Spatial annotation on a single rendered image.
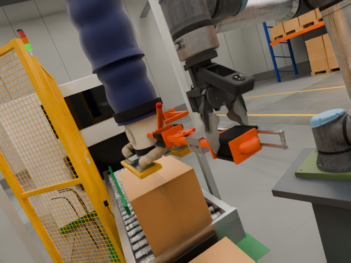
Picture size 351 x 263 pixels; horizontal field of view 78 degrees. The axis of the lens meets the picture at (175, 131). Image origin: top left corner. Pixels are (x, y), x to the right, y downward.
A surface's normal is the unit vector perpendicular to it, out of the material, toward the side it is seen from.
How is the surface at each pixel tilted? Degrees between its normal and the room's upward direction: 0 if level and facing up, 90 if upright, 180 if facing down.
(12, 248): 90
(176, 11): 90
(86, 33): 79
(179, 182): 90
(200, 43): 90
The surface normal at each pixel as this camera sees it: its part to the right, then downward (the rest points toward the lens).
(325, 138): -0.79, 0.37
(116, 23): 0.37, -0.12
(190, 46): -0.43, 0.34
